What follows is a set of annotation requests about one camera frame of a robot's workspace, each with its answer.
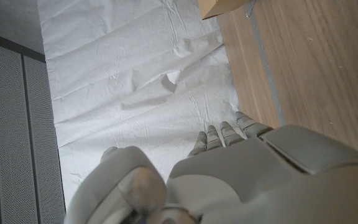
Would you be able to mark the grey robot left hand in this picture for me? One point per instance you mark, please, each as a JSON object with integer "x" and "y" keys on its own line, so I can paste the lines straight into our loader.
{"x": 259, "y": 180}

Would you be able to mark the white cloth curtain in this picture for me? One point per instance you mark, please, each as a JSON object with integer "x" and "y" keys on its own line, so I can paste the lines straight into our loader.
{"x": 120, "y": 77}

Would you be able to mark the brown cardboard packing box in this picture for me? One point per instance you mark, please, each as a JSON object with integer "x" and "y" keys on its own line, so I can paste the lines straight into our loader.
{"x": 213, "y": 7}

